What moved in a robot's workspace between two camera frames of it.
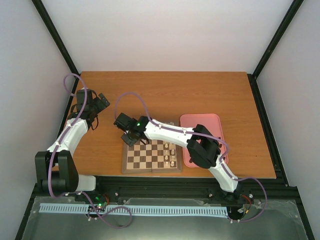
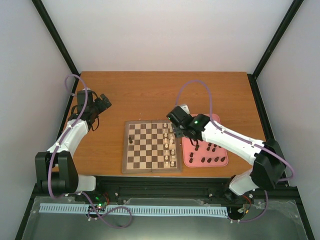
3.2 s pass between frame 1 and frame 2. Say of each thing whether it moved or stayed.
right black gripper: moved
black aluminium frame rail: stayed
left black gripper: stayed
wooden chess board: stayed
